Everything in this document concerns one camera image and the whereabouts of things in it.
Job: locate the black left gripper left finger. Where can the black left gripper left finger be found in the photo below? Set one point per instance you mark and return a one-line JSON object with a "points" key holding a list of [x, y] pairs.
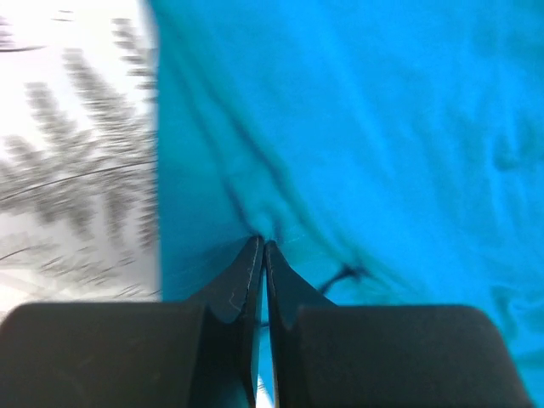
{"points": [[201, 352]]}

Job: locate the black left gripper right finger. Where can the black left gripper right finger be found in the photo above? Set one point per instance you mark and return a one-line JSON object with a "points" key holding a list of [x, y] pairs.
{"points": [[325, 355]]}

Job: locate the blue t shirt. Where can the blue t shirt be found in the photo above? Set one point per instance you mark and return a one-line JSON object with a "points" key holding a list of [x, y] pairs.
{"points": [[393, 149]]}

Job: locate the floral patterned table mat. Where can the floral patterned table mat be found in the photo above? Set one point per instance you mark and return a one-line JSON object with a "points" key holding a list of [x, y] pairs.
{"points": [[78, 190]]}

